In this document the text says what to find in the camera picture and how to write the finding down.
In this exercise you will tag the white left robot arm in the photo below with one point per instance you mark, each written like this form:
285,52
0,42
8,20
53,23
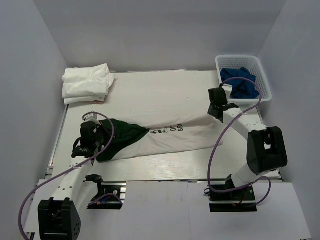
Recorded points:
58,217

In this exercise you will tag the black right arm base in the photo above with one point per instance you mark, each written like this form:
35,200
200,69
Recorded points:
224,197

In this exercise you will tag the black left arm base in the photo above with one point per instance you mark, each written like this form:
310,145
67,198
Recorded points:
109,196

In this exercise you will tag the white plastic basket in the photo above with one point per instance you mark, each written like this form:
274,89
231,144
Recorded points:
254,66

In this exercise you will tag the folded white t-shirt stack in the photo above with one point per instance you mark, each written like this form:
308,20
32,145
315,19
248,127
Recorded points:
86,84

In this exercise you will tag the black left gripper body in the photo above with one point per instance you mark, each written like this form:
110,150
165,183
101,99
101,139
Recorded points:
98,140

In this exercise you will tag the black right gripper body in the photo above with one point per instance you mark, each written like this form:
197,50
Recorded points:
211,109

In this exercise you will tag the white green raglan t-shirt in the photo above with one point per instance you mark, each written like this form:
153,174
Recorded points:
156,134

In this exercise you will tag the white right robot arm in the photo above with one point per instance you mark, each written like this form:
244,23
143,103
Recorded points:
265,152

